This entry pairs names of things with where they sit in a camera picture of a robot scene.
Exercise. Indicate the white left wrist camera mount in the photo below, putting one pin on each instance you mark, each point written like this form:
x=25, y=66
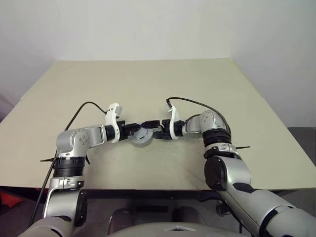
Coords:
x=111, y=116

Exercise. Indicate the grey robot torso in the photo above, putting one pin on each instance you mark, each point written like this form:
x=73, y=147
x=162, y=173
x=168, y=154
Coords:
x=153, y=230

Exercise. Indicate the dark rounded shape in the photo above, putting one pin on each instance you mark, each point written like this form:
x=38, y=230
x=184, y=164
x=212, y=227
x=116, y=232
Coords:
x=188, y=216
x=122, y=219

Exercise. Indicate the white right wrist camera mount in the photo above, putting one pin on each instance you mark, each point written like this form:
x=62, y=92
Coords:
x=175, y=116

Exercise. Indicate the red object under table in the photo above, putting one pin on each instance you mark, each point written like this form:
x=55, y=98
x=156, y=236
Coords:
x=11, y=200

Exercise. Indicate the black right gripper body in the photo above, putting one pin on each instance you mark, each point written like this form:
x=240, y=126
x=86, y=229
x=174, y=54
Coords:
x=166, y=129

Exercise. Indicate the round motor housing copper windings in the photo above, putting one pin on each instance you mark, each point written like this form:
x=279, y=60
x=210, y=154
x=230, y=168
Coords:
x=140, y=144

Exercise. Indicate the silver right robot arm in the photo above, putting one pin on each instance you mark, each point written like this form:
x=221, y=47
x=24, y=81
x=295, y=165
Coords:
x=234, y=170

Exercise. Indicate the black table frame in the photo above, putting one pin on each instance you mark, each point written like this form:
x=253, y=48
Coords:
x=148, y=195

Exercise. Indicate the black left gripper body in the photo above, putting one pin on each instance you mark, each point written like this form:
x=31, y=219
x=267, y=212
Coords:
x=122, y=130

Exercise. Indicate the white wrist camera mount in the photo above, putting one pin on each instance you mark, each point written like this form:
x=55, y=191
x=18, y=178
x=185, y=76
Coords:
x=111, y=116
x=175, y=116

